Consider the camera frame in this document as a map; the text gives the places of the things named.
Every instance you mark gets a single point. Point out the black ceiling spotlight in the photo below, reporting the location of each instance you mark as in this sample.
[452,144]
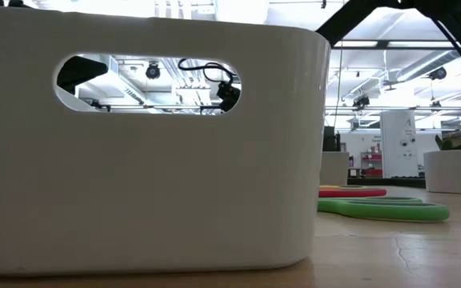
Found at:
[438,73]
[152,71]

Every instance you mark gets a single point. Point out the grey plastic bin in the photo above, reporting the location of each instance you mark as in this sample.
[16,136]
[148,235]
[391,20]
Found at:
[334,168]

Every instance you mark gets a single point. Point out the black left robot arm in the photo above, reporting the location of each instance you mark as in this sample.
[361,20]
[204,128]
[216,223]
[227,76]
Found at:
[80,74]

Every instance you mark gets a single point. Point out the red shelf unit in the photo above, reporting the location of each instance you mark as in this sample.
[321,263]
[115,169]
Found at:
[372,172]

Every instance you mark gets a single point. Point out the black aluminium table frame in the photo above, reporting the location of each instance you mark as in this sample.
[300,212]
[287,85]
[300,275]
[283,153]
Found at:
[398,182]

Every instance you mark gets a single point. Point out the black ceiling device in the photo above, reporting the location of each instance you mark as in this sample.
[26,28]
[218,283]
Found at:
[361,102]

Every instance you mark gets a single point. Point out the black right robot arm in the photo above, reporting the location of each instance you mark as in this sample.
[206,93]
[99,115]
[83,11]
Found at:
[346,20]

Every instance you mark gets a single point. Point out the black monitor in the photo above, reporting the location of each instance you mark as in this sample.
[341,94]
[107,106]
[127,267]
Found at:
[329,140]

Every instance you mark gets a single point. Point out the black overhead camera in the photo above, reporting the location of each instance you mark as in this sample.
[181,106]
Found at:
[228,94]

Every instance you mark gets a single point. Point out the white pot with green plant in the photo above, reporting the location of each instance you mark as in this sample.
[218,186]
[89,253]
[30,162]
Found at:
[450,172]

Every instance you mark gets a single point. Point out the white column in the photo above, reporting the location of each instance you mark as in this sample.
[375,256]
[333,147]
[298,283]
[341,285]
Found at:
[394,128]

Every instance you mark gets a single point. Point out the white plastic bin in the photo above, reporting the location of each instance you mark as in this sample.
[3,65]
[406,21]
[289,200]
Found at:
[154,180]

